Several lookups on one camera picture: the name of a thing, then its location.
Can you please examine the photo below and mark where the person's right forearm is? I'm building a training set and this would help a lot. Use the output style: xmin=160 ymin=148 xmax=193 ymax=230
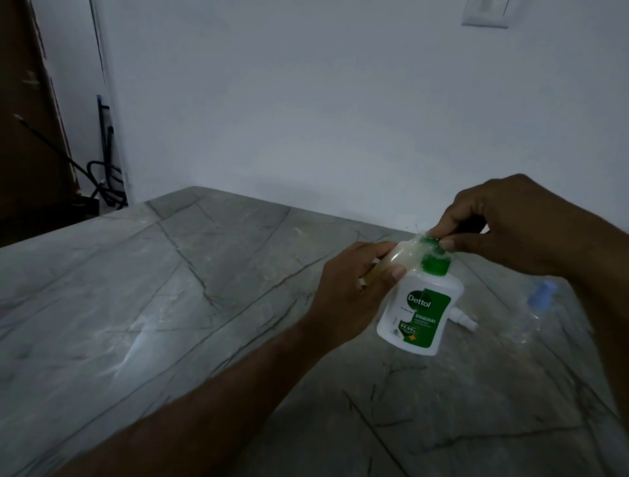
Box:
xmin=555 ymin=211 xmax=629 ymax=426

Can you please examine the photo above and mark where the person's right hand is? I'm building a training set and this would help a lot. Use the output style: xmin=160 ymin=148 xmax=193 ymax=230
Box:
xmin=427 ymin=173 xmax=586 ymax=281

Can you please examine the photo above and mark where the thin black white-tipped cable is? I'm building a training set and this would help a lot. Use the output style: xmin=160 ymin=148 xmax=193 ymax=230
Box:
xmin=14 ymin=114 xmax=91 ymax=183

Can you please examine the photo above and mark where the clear bottle with blue cap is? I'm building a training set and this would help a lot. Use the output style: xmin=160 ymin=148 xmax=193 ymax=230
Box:
xmin=500 ymin=280 xmax=562 ymax=346

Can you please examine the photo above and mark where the white wall switch plate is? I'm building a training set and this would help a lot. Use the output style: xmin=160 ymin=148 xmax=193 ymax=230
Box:
xmin=461 ymin=0 xmax=510 ymax=29

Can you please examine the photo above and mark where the black cables bundle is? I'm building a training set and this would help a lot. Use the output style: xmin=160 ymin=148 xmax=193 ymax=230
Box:
xmin=86 ymin=96 xmax=129 ymax=209

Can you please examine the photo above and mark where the brown wooden door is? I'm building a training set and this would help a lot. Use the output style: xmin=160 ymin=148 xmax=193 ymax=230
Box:
xmin=0 ymin=0 xmax=83 ymax=248

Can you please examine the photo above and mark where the person's left forearm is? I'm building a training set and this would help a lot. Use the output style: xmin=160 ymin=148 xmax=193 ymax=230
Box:
xmin=51 ymin=315 xmax=331 ymax=477

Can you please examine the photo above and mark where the white pump nozzle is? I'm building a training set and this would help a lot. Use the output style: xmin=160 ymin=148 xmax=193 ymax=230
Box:
xmin=451 ymin=307 xmax=479 ymax=333

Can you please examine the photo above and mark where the white green-label soap bottle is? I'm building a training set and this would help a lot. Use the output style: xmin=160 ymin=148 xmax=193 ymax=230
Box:
xmin=376 ymin=236 xmax=466 ymax=357

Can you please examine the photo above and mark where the person's left hand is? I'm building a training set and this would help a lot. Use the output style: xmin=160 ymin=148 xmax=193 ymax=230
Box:
xmin=309 ymin=241 xmax=408 ymax=349

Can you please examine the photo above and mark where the black box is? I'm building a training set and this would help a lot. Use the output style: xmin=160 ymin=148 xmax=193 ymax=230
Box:
xmin=74 ymin=194 xmax=102 ymax=218

